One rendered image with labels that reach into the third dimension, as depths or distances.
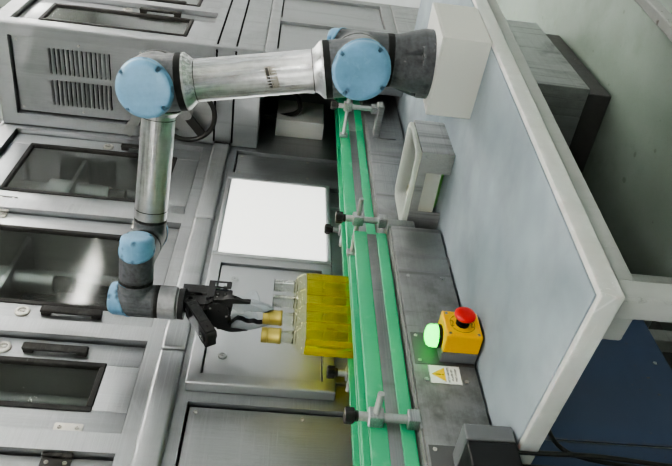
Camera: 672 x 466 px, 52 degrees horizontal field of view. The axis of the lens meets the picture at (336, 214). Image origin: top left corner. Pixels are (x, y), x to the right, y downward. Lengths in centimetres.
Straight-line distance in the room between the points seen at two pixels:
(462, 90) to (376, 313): 51
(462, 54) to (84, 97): 151
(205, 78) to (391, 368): 66
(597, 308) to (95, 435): 105
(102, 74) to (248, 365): 127
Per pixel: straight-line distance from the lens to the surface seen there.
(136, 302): 159
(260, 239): 203
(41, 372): 174
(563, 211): 105
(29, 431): 161
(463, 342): 131
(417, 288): 149
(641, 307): 103
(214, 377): 162
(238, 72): 138
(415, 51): 151
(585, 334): 97
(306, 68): 137
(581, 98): 261
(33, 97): 265
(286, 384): 162
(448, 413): 126
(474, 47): 148
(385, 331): 140
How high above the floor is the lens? 116
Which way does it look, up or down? 5 degrees down
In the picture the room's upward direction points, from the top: 85 degrees counter-clockwise
